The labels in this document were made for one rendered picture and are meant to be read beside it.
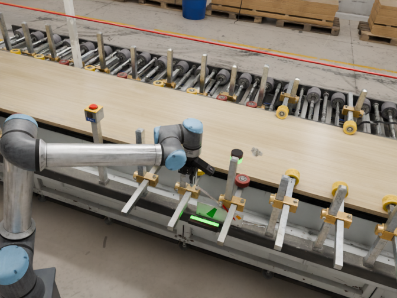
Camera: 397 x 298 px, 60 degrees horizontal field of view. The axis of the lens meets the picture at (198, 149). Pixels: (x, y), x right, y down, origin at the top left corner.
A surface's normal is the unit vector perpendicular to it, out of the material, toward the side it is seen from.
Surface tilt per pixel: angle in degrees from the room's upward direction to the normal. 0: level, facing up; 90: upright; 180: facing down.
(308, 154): 0
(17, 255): 5
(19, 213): 94
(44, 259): 0
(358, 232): 90
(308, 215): 90
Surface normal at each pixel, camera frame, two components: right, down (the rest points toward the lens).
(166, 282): 0.06, -0.79
